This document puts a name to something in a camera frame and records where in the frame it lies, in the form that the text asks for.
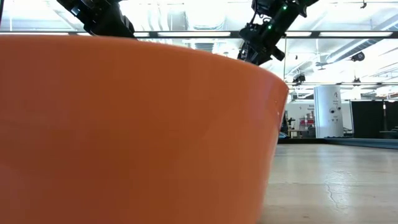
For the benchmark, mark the orange plastic mini bowl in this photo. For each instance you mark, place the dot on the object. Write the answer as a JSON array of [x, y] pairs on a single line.
[[124, 124]]

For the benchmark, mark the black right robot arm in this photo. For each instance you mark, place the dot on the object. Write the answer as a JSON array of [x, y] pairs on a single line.
[[289, 9]]

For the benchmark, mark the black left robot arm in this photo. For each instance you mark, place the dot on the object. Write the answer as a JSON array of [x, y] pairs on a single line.
[[102, 18]]

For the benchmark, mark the black ceiling spotlight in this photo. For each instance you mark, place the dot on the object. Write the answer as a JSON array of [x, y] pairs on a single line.
[[299, 78], [357, 56]]

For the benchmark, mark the long ceiling light fixture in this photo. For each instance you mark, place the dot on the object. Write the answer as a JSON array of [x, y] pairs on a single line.
[[192, 34]]

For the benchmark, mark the red storage rack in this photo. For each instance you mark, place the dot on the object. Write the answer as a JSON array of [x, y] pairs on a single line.
[[306, 122]]

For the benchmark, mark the black ceiling beam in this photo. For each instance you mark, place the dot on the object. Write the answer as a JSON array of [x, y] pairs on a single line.
[[342, 83]]

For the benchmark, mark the white round column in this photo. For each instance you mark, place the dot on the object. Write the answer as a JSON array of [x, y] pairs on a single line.
[[328, 112]]

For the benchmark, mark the black partition panel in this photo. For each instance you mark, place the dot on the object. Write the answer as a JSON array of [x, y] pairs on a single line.
[[367, 119]]

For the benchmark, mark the dark blue floor mat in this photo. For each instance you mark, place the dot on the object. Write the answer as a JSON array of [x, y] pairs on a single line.
[[363, 143]]

